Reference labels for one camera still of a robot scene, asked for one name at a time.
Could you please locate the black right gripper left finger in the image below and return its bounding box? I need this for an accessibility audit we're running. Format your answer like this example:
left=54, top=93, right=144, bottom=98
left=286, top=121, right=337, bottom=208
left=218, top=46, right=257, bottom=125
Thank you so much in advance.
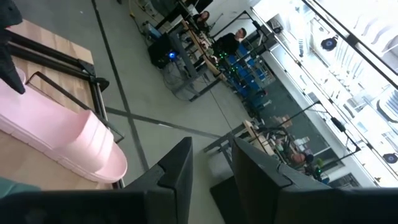
left=123, top=136, right=194, bottom=224

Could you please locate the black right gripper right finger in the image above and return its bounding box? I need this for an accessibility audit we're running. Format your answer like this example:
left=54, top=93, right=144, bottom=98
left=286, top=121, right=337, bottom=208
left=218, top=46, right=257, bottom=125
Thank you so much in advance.
left=231, top=138, right=332, bottom=224

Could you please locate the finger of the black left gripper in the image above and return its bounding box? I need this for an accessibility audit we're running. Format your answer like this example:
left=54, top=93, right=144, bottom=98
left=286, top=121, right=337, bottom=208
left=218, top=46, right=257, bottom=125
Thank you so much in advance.
left=0, top=0, right=26, bottom=95

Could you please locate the pink foam slide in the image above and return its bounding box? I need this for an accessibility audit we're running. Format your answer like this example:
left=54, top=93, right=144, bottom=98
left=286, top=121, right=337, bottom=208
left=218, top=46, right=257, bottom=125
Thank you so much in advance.
left=0, top=67, right=128, bottom=184

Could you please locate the wooden workbench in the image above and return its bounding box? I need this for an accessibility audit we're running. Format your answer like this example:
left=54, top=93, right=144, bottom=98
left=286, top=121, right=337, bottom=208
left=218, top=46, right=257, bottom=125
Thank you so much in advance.
left=203, top=119, right=282, bottom=162

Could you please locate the rack of blue bins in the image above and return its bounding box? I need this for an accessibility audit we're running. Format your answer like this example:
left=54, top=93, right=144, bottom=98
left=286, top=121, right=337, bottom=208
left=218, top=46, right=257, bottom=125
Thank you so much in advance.
left=225, top=46, right=276, bottom=100

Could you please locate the grey metal desk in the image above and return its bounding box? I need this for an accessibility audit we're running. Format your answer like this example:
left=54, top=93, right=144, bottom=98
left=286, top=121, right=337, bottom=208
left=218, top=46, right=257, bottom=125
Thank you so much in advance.
left=155, top=12, right=229, bottom=103

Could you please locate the black computer with blue light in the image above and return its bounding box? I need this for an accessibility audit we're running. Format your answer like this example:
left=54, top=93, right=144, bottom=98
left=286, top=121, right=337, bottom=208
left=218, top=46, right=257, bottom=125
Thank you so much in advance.
left=147, top=32, right=181, bottom=70

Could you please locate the person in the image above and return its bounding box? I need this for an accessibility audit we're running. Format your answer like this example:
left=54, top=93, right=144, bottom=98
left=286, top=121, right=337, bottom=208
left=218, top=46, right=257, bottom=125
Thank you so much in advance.
left=213, top=27, right=249, bottom=58
left=192, top=11, right=211, bottom=34

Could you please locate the black table frame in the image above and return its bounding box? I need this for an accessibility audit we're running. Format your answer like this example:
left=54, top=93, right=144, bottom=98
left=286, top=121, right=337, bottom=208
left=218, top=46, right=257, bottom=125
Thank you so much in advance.
left=6, top=30, right=110, bottom=123

